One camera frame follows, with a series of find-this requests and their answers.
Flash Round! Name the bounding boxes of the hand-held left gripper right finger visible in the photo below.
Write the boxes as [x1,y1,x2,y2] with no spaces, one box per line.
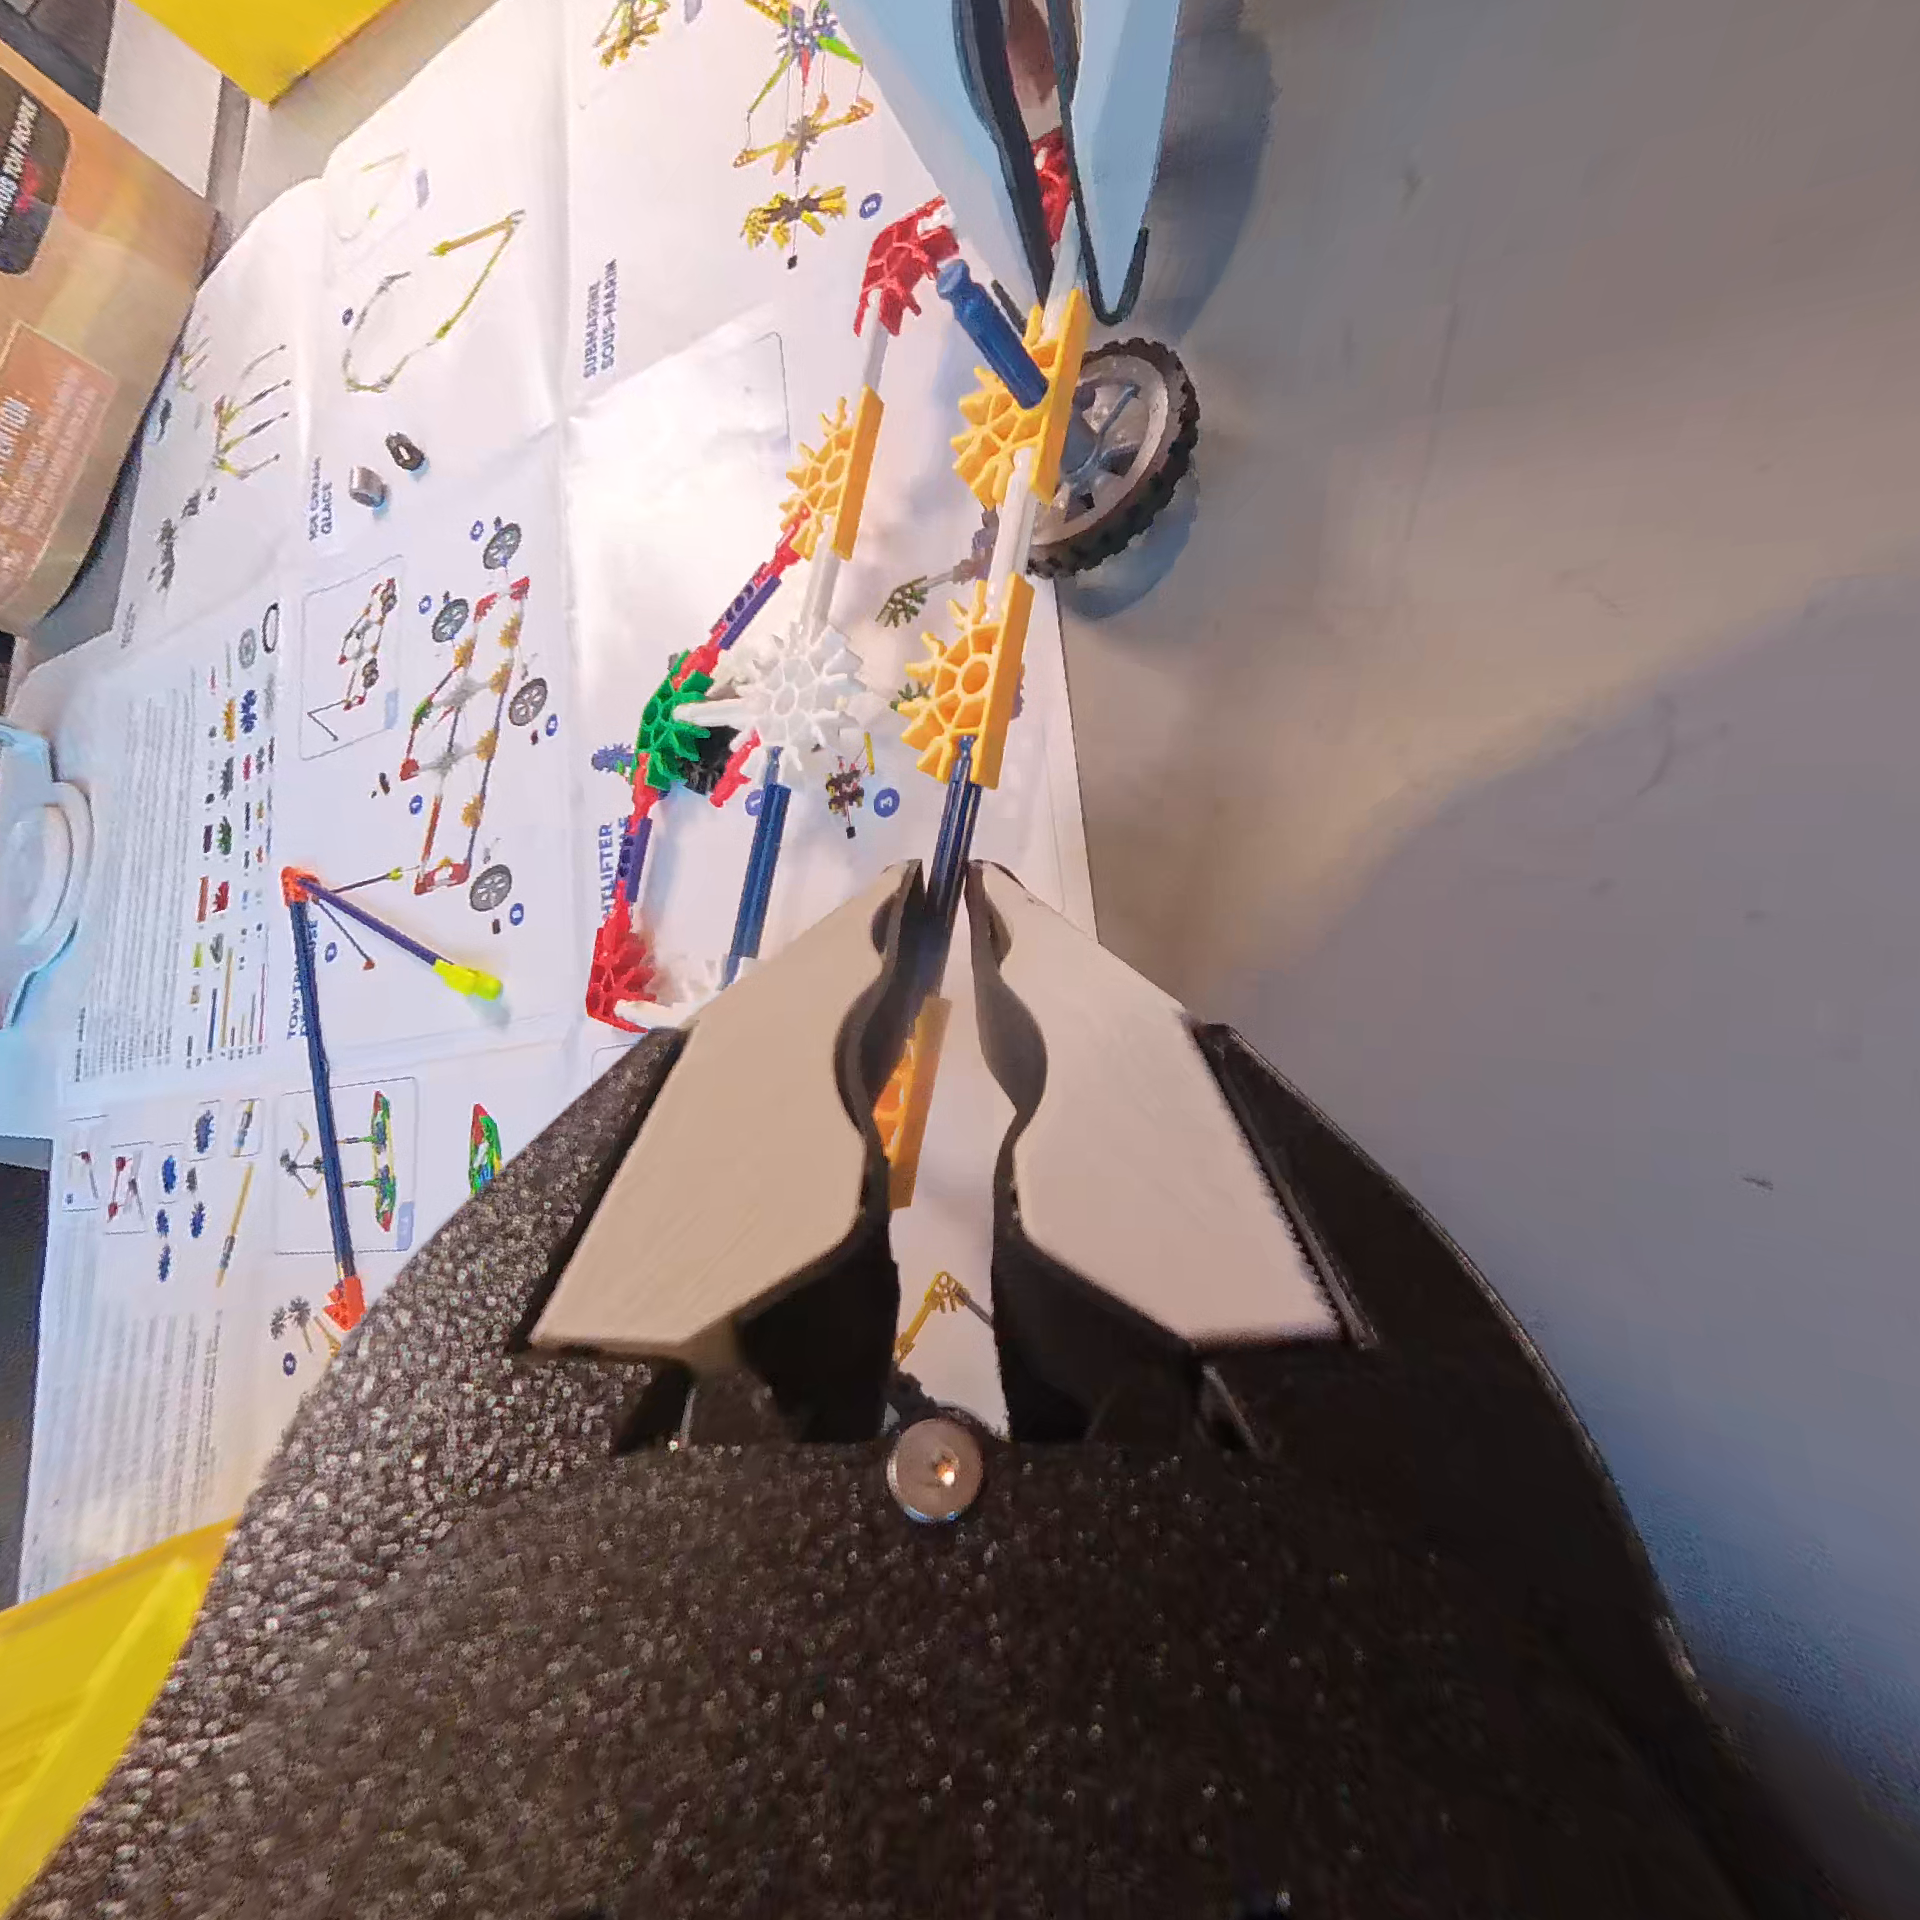
[968,871,1345,1435]

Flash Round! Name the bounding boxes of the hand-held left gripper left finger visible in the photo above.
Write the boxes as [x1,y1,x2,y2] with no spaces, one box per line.
[532,871,921,1435]

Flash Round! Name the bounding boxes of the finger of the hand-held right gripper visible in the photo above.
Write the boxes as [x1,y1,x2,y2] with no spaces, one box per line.
[1057,0,1187,321]
[842,0,1051,226]

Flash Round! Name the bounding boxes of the colourful rod and connector model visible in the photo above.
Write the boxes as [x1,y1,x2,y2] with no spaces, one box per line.
[580,196,1106,1354]

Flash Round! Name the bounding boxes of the grey desk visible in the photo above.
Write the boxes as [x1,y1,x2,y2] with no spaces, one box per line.
[122,0,1920,1920]

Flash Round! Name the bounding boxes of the white instruction sheet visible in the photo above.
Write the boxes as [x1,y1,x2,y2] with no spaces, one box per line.
[17,0,1098,1608]

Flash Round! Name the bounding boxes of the blue rods with orange connector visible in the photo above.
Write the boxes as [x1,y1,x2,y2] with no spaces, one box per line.
[272,855,512,1337]

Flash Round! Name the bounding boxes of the yellow plastic bin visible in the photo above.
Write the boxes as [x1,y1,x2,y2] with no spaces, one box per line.
[0,1516,236,1920]
[129,0,399,107]

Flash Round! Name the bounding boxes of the white stand base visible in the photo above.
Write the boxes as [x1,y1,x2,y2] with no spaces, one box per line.
[0,721,87,1039]

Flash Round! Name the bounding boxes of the colourful cardboard toy box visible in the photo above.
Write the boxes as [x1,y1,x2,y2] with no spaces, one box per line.
[0,37,217,637]

